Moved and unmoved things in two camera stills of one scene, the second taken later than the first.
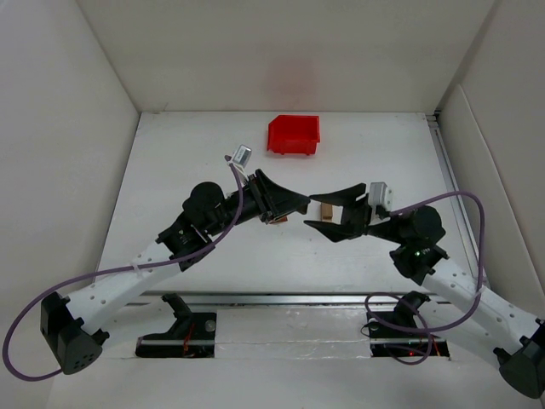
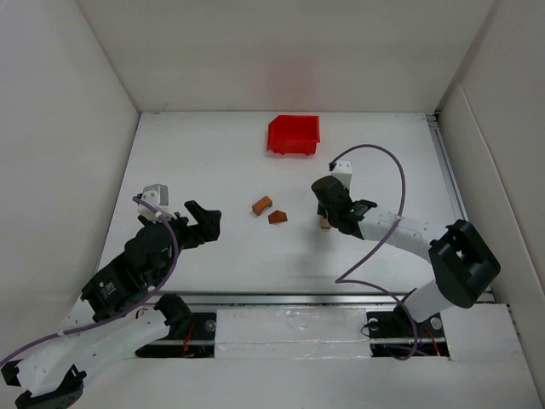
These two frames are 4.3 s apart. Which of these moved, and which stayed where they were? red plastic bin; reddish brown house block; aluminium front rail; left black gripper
Moved: left black gripper
Stayed: aluminium front rail; reddish brown house block; red plastic bin
